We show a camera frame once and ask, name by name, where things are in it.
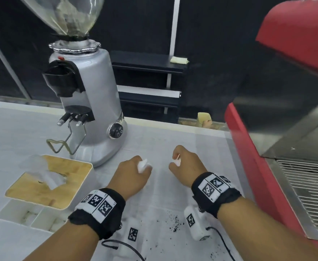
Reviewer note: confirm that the person's left hand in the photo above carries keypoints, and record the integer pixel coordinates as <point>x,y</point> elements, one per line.
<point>127,178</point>

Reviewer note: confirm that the person's right hand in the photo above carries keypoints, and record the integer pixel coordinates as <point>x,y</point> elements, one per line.
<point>190,167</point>

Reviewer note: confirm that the person's left fingers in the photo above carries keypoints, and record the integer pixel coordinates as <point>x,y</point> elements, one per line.
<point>146,176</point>

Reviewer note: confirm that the person's right fingers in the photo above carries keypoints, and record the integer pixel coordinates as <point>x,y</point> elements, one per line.
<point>174,169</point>

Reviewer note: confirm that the small white paper scrap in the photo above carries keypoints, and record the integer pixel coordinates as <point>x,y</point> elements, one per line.
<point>177,160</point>

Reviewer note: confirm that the white tissue piece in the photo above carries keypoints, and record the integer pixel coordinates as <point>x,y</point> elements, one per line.
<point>143,165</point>

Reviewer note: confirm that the person's right forearm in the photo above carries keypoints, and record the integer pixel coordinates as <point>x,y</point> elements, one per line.
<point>262,231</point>

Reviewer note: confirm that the person's left forearm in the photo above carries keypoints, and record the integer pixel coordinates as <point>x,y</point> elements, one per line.
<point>66,246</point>

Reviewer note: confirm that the black wristband with square markers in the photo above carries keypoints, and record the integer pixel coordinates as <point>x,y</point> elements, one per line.
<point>216,191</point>
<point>99,212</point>

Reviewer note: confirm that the spilled coffee grounds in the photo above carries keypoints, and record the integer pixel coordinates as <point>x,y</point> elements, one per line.
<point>172,224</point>

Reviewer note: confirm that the yellow sponge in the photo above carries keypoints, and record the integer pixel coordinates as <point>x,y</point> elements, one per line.
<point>204,119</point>

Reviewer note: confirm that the black shelf unit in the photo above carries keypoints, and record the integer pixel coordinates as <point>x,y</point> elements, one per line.
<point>148,86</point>

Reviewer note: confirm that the silver coffee grinder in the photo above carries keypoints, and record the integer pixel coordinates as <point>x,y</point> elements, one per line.
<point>96,105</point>

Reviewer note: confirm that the white tissue box wooden lid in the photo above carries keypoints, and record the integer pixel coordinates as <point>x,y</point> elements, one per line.
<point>47,187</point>

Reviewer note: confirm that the white tissue sheet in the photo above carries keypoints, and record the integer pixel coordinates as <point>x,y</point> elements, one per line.
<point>43,171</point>

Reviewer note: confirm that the yellow cloth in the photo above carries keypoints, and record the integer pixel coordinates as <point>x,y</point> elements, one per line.
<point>179,60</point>

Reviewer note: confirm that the metal drip tray grate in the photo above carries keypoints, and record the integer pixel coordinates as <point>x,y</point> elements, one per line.
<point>308,192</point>

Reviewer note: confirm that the red espresso machine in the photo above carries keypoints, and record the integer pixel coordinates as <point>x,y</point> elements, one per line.
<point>289,92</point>

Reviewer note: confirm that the grey diagonal metal bar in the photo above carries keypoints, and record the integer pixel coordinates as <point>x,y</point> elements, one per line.
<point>6,62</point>

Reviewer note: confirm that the clear glass bean hopper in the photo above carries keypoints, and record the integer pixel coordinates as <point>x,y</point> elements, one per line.
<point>66,13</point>

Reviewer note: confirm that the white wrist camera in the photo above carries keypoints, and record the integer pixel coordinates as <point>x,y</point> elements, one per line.
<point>197,222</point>
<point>131,236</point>

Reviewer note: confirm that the white vertical post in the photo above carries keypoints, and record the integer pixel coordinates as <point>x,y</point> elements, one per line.
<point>174,27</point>

